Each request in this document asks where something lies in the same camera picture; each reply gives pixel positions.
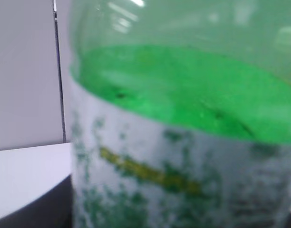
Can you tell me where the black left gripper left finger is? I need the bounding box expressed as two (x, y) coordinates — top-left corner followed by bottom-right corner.
(0, 175), (73, 228)

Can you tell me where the green sprite bottle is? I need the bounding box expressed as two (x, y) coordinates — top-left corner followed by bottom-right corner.
(69, 0), (291, 228)

